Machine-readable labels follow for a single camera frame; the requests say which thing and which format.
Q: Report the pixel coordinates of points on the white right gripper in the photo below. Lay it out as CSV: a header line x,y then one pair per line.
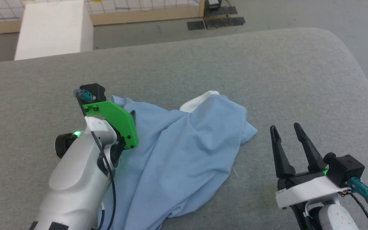
x,y
308,190

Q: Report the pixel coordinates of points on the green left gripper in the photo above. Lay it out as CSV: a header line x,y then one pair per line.
x,y
117,118

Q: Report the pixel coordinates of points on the light blue garment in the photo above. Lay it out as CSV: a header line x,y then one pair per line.
x,y
177,153

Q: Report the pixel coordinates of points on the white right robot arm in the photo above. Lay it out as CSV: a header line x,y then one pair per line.
x,y
334,217

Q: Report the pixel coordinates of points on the grey fabric sofa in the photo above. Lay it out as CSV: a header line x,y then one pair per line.
x,y
203,70

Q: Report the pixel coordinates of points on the wooden framed grid fence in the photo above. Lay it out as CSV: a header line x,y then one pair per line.
x,y
139,18

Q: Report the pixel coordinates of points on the small black floor mat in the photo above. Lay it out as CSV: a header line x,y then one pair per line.
x,y
196,25

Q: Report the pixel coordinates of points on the white rectangular block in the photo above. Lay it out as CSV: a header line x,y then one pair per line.
x,y
53,28

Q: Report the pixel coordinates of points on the large dark floor plate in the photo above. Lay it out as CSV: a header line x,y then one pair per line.
x,y
224,21

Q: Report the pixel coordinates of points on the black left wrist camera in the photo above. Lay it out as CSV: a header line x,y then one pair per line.
x,y
95,92

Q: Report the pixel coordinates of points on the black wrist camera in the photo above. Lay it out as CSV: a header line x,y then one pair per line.
x,y
95,92
347,167

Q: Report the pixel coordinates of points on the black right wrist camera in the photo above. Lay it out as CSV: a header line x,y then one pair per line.
x,y
347,167

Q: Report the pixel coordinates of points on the grey device at fence post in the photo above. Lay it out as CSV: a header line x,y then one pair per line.
x,y
212,3

